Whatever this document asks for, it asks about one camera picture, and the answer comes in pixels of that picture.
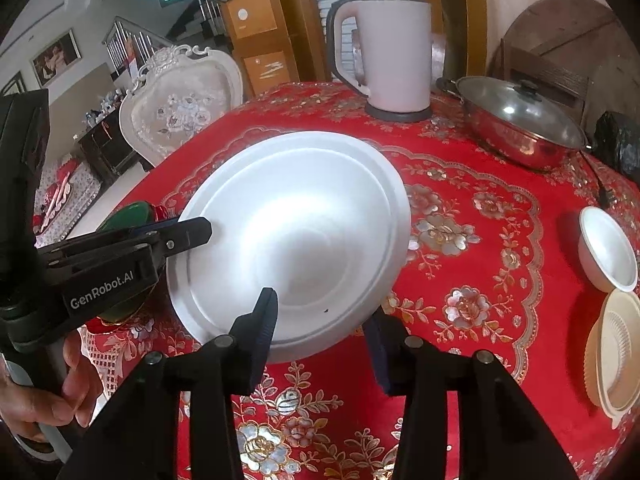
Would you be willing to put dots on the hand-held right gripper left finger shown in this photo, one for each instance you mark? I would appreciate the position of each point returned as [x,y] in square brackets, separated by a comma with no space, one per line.
[265,320]

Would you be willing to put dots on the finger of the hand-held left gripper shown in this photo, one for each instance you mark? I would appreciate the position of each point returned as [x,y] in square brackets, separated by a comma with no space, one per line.
[190,235]
[155,226]

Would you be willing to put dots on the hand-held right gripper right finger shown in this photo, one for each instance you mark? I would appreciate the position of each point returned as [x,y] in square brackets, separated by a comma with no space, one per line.
[380,355]

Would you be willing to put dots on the large white foam bowl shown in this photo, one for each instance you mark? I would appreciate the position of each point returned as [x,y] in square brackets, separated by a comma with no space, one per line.
[300,230]

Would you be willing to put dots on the person's left hand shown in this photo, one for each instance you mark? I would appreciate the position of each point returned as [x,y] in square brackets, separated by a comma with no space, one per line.
[75,380]

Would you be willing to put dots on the green plastic bowl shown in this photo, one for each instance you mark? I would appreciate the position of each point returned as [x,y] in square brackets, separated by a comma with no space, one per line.
[125,215]

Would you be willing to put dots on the dark wooden sideboard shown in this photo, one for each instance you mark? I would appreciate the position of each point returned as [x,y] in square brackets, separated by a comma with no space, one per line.
[110,150]

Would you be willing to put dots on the sofa with red cloth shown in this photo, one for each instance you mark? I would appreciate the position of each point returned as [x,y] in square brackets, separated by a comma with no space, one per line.
[65,195]

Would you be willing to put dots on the ornate white chair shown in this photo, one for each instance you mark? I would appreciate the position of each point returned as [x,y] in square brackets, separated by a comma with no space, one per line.
[185,110]

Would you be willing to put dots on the red floral tablecloth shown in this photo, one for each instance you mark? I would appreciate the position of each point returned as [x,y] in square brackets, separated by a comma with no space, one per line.
[475,240]

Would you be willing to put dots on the stair railing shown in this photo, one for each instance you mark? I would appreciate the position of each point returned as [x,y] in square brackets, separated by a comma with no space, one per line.
[120,40]

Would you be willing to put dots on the cream ribbed plastic bowl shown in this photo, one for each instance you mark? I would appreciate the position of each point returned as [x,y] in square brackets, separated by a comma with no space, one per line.
[620,355]

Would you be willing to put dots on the stainless steel pot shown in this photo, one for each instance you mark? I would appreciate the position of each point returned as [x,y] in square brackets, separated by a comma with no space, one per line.
[515,152]

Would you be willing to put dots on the small white foam bowl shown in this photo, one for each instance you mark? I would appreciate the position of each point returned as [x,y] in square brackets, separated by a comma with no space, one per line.
[607,250]

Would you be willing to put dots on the white electric kettle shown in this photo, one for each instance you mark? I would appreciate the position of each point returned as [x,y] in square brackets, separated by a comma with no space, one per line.
[395,50]

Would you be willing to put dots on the glass pot lid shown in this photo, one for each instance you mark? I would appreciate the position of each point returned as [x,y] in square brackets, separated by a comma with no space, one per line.
[520,110]

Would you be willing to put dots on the black plastic bag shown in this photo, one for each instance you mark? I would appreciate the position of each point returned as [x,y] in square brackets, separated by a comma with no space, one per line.
[617,145]

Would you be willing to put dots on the round wooden board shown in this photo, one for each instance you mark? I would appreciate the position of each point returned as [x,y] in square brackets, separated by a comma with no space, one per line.
[575,35]

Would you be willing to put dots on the framed wall picture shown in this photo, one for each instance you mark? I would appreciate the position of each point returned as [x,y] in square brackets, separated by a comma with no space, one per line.
[55,57]

